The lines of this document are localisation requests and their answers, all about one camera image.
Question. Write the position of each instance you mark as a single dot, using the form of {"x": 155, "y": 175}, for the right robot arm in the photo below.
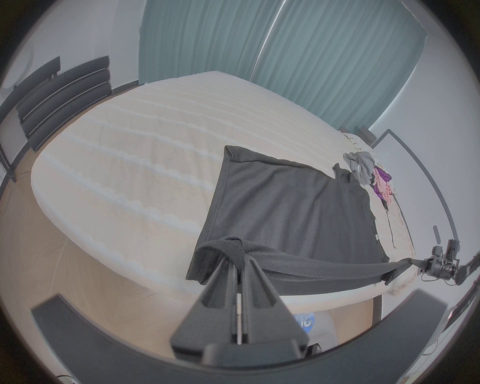
{"x": 467, "y": 270}

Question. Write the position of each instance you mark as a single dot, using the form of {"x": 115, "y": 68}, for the purple garment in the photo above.
{"x": 383, "y": 174}

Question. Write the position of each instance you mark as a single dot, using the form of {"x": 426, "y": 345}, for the black dressing table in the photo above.
{"x": 37, "y": 77}

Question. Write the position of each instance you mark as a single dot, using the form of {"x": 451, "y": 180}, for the white printed pillow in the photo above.
{"x": 350, "y": 139}

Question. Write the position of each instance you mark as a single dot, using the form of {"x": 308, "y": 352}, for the black T-shirt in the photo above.
{"x": 281, "y": 202}

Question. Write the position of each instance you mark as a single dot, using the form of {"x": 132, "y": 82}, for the black chest of drawers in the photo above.
{"x": 63, "y": 101}

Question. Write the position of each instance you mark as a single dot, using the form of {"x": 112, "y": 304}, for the blue-green curtain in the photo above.
{"x": 206, "y": 37}
{"x": 337, "y": 56}

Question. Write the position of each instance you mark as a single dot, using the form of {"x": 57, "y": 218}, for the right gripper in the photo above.
{"x": 438, "y": 268}

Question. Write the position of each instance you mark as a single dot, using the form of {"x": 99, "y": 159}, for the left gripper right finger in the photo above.
{"x": 281, "y": 326}

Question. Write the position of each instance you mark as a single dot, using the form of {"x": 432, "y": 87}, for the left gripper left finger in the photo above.
{"x": 195, "y": 326}

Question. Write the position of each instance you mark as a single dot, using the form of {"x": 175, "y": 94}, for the grey bedside table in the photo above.
{"x": 367, "y": 137}

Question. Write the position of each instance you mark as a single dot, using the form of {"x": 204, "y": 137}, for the round white-framed mirror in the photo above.
{"x": 15, "y": 71}

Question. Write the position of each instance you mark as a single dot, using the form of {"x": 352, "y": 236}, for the pink garment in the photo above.
{"x": 384, "y": 187}

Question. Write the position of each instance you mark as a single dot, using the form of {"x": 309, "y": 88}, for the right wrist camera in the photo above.
{"x": 452, "y": 247}

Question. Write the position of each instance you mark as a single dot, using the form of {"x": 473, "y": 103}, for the bed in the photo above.
{"x": 131, "y": 150}

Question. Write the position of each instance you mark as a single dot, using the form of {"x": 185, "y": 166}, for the grey garment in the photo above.
{"x": 362, "y": 165}

